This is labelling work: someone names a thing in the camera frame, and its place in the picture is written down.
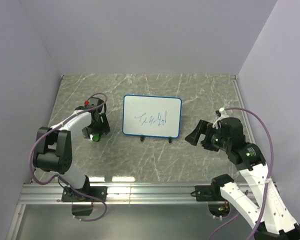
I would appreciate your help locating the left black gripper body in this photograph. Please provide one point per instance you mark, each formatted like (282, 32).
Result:
(100, 127)

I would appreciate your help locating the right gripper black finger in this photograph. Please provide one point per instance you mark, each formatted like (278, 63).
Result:
(193, 137)
(202, 127)

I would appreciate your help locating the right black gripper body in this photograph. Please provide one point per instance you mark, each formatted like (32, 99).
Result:
(214, 140)

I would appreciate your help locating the green heart-shaped eraser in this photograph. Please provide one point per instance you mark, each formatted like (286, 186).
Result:
(95, 137)

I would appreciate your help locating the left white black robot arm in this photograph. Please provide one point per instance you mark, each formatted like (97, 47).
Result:
(53, 147)

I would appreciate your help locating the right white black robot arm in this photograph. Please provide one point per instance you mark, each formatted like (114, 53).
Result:
(268, 214)

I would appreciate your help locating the blue-framed whiteboard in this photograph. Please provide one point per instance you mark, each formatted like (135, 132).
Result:
(151, 116)

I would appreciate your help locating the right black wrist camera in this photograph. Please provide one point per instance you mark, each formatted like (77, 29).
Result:
(232, 128)

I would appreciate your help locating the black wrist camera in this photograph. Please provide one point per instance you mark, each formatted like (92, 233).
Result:
(96, 101)
(232, 128)

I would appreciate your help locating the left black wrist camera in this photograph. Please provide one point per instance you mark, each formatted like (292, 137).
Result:
(96, 101)

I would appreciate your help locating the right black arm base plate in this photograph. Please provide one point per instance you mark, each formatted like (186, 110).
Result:
(206, 193)

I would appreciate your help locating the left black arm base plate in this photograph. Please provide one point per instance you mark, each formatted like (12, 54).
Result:
(71, 195)

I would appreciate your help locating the aluminium front rail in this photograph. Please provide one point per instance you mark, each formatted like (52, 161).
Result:
(118, 193)

